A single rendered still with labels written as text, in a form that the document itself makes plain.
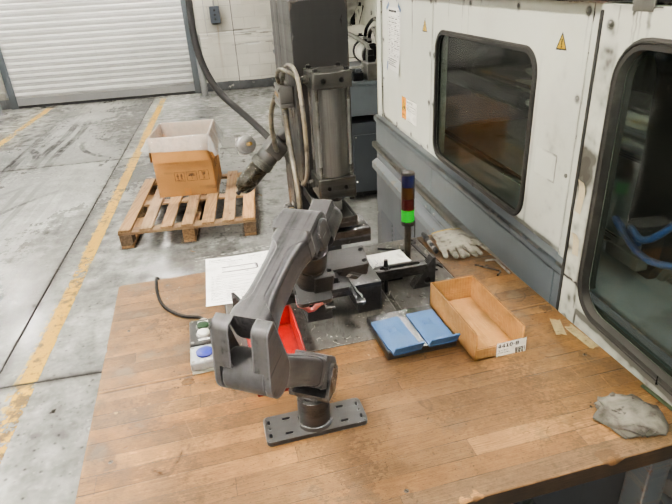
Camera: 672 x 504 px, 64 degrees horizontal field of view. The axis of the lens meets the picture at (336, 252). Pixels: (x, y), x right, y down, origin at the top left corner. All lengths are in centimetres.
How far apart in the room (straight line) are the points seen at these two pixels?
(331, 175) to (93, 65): 951
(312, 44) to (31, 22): 966
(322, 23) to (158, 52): 923
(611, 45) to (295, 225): 78
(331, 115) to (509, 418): 73
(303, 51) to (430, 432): 84
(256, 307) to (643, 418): 77
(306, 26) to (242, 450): 89
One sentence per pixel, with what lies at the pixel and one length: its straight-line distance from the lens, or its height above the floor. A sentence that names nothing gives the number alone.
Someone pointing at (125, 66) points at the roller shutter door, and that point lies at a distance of 1056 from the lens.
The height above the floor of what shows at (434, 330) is 92.
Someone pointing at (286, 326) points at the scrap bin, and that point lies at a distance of 139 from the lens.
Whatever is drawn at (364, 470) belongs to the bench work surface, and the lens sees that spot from 104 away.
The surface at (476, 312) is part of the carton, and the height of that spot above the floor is 91.
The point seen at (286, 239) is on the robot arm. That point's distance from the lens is 85.
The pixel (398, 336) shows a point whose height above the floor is 92.
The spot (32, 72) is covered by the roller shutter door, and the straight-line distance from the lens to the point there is 1090.
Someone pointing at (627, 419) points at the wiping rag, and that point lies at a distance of 119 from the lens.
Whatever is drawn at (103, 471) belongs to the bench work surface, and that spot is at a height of 90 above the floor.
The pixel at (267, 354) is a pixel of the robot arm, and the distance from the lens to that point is 75.
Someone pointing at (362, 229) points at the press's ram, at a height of 114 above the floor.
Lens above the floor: 168
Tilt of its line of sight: 27 degrees down
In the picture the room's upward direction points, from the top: 3 degrees counter-clockwise
